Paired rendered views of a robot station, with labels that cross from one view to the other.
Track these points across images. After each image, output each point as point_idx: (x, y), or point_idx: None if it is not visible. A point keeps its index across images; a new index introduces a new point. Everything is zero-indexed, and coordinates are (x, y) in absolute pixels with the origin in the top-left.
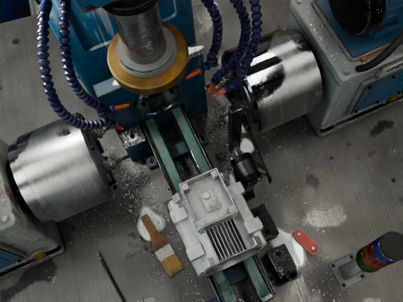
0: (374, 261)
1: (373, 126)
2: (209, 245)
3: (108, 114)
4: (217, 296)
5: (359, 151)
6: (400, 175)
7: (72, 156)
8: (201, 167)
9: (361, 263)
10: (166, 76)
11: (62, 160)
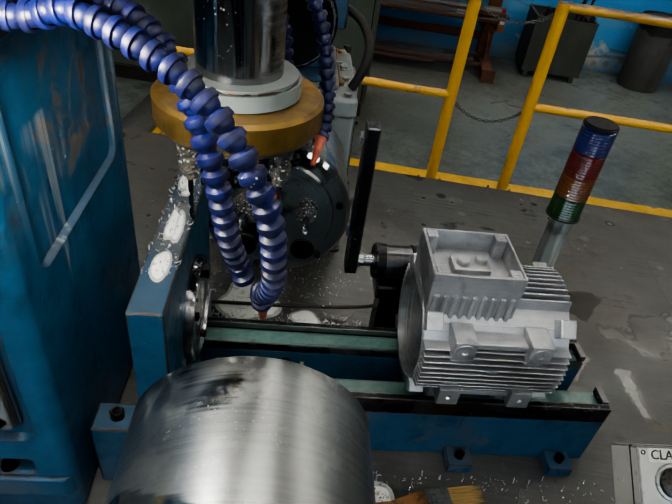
0: (596, 172)
1: (351, 210)
2: (535, 312)
3: (253, 270)
4: (572, 409)
5: (375, 231)
6: (420, 218)
7: (292, 398)
8: (336, 344)
9: (572, 214)
10: (310, 91)
11: (290, 421)
